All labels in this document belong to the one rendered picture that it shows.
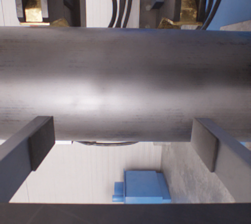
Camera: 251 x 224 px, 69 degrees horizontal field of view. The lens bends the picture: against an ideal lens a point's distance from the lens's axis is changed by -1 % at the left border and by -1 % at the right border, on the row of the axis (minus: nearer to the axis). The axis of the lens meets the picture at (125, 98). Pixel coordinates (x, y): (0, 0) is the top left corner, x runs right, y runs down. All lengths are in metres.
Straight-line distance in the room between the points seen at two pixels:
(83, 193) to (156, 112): 3.52
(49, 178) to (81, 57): 3.47
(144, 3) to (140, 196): 2.35
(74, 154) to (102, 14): 2.21
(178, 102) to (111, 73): 0.10
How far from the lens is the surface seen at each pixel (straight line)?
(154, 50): 0.28
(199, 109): 0.29
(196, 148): 0.17
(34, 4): 0.68
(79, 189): 3.70
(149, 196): 2.76
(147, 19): 0.93
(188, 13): 0.64
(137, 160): 3.28
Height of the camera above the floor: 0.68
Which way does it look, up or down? 1 degrees down
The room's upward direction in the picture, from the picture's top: 89 degrees counter-clockwise
